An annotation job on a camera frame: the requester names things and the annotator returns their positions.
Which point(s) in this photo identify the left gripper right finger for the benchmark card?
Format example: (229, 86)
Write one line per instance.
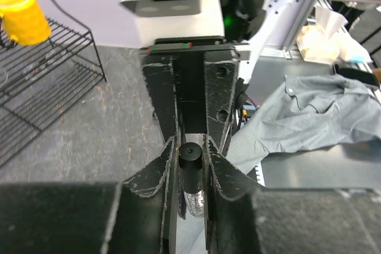
(241, 216)

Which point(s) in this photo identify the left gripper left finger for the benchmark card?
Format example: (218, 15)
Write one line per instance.
(135, 216)

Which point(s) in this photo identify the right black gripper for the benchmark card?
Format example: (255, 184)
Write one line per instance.
(189, 80)

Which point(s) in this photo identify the glitter nail polish bottle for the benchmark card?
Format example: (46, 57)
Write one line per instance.
(193, 203)

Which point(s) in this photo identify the black nail polish cap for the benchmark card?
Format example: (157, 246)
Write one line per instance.
(190, 167)

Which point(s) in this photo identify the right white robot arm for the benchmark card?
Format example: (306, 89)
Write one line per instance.
(248, 25)

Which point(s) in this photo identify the grey sleeved forearm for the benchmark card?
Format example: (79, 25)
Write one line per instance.
(307, 113)

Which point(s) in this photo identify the white tissue pack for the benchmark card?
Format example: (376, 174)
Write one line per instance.
(326, 41)

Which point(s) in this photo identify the yellow mug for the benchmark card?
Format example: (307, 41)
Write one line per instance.
(24, 22)

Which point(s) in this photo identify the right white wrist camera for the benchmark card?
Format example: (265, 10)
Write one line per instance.
(160, 1)

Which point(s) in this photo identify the black wire rack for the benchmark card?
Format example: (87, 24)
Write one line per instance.
(39, 83)

